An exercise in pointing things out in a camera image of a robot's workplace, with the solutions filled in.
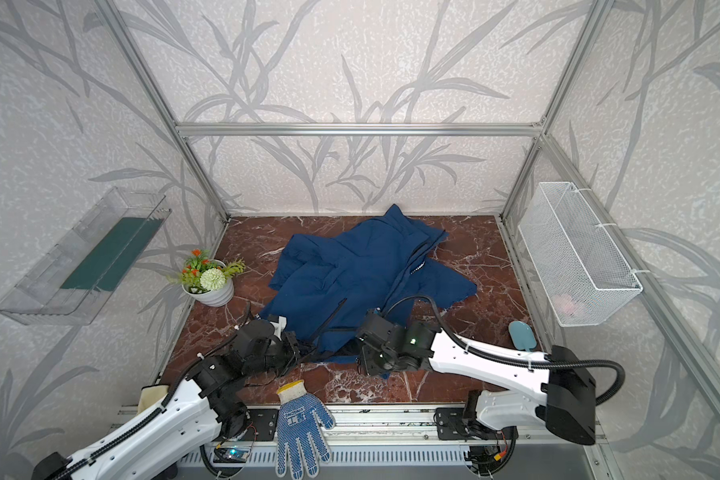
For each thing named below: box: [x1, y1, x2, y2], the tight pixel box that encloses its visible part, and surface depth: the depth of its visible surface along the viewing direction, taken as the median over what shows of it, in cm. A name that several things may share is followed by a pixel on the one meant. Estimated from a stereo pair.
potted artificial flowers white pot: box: [167, 249, 246, 307], surface depth 88 cm
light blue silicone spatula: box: [508, 320, 537, 352], surface depth 91 cm
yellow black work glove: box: [137, 384, 169, 414], surface depth 77 cm
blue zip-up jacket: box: [261, 204, 477, 367], surface depth 100 cm
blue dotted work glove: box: [275, 380, 335, 479], surface depth 75 cm
